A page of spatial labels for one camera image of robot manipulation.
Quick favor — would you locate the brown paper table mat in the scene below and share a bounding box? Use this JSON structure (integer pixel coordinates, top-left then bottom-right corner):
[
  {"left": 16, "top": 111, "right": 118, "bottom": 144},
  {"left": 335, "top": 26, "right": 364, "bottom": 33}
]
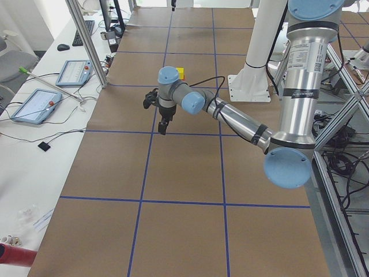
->
[{"left": 29, "top": 8, "right": 330, "bottom": 276}]

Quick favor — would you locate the yellow cube block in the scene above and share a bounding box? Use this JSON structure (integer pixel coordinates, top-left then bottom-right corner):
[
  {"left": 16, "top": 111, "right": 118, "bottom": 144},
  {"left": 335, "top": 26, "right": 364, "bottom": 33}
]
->
[{"left": 176, "top": 67, "right": 185, "bottom": 80}]

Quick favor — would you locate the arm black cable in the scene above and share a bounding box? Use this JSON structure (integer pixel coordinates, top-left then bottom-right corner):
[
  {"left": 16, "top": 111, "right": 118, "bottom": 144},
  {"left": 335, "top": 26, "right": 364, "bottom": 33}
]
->
[{"left": 189, "top": 76, "right": 269, "bottom": 145}]

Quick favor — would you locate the red cylinder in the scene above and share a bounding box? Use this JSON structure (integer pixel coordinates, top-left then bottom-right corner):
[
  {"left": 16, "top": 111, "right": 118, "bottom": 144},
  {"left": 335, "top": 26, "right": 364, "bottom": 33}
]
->
[{"left": 1, "top": 244, "right": 37, "bottom": 267}]

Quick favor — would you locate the blue teach pendant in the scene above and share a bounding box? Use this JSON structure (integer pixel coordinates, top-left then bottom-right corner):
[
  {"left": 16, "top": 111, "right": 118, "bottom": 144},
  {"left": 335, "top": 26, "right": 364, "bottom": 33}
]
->
[
  {"left": 10, "top": 89, "right": 62, "bottom": 125},
  {"left": 55, "top": 60, "right": 93, "bottom": 87}
]

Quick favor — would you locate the white camera stand column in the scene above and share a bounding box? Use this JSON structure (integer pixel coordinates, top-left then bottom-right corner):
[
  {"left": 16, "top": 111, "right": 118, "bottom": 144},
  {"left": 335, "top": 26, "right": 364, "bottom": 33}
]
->
[{"left": 228, "top": 0, "right": 288, "bottom": 102}]

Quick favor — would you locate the far blue teach pendant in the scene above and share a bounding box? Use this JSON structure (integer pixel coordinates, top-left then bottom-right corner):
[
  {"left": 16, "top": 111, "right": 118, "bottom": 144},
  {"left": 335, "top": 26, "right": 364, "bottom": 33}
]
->
[{"left": 55, "top": 60, "right": 93, "bottom": 87}]

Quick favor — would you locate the black keyboard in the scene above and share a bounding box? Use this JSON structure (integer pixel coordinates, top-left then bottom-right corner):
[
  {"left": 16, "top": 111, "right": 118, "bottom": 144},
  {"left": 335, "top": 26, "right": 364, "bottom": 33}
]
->
[{"left": 71, "top": 20, "right": 96, "bottom": 47}]

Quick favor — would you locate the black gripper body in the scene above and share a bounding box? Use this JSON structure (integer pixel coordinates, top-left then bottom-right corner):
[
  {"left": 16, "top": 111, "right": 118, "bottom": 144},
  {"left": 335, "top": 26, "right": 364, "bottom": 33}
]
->
[{"left": 159, "top": 106, "right": 176, "bottom": 122}]

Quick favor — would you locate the black computer mouse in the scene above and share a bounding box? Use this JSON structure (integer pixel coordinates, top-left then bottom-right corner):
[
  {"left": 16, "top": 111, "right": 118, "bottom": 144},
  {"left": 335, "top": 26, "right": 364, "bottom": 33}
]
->
[{"left": 57, "top": 43, "right": 70, "bottom": 51}]

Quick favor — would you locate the metal rod green tip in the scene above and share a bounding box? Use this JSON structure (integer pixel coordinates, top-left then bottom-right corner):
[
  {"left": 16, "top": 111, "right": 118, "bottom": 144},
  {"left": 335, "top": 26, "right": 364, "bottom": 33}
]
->
[{"left": 19, "top": 66, "right": 84, "bottom": 103}]

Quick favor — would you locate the near blue teach pendant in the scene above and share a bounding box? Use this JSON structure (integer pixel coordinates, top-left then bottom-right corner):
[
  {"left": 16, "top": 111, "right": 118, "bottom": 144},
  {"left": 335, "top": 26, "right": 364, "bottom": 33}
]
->
[{"left": 10, "top": 89, "right": 62, "bottom": 125}]

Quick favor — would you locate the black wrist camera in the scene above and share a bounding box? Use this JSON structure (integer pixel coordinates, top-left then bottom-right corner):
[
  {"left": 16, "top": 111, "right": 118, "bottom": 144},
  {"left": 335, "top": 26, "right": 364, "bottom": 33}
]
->
[{"left": 143, "top": 88, "right": 159, "bottom": 109}]

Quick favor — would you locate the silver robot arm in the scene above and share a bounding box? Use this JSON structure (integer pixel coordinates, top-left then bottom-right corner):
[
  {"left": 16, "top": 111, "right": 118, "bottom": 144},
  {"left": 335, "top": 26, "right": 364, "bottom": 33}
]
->
[{"left": 146, "top": 1, "right": 344, "bottom": 189}]

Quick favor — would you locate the small black square pad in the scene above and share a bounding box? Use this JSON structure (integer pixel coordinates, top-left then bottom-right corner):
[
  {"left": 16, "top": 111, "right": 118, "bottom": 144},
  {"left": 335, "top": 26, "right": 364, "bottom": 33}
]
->
[{"left": 37, "top": 141, "right": 51, "bottom": 152}]

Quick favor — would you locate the grey office chair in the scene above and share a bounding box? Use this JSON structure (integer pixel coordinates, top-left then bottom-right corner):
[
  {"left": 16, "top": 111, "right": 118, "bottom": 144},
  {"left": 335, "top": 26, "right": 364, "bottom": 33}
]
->
[{"left": 1, "top": 30, "right": 39, "bottom": 99}]

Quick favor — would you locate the clear plastic bag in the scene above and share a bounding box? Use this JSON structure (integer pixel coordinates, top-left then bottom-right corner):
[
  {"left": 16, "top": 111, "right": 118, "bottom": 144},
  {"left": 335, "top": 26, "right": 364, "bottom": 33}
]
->
[{"left": 16, "top": 204, "right": 40, "bottom": 230}]

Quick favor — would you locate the aluminium frame post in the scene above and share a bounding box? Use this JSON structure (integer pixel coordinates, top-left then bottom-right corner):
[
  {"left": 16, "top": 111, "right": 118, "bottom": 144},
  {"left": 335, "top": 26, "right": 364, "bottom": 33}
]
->
[{"left": 66, "top": 0, "right": 107, "bottom": 88}]

